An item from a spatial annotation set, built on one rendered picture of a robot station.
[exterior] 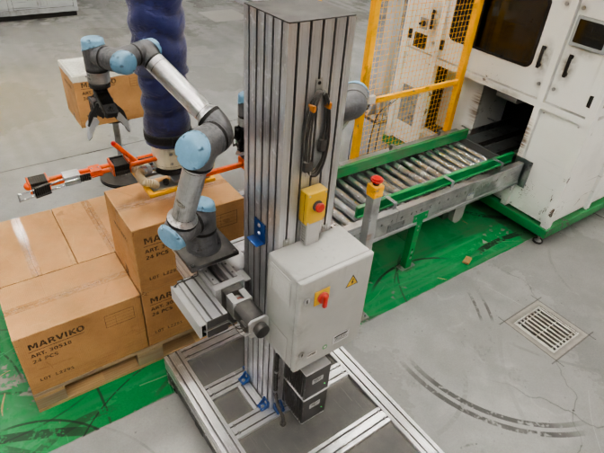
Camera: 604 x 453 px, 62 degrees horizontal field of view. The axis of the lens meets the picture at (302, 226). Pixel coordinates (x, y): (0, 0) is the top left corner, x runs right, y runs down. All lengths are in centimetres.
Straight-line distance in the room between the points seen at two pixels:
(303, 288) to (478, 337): 194
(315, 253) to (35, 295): 156
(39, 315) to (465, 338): 244
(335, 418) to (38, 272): 171
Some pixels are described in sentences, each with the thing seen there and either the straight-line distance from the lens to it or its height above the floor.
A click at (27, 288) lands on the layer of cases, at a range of 294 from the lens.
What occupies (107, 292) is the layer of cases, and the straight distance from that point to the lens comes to 279.
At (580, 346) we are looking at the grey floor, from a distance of 376.
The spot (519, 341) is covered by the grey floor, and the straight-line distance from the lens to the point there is 359.
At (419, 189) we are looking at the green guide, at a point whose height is 61.
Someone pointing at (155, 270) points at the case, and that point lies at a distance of 267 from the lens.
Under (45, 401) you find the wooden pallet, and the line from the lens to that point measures 304.
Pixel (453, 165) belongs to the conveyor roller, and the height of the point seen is 51.
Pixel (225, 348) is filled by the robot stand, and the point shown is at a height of 21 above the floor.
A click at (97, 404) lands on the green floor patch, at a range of 303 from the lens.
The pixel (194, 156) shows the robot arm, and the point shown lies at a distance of 167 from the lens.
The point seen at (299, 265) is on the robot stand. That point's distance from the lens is 180.
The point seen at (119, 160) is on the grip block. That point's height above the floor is 120.
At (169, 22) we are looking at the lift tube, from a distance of 226.
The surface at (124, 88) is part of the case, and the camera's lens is 425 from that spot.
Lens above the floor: 240
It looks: 36 degrees down
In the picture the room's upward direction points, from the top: 5 degrees clockwise
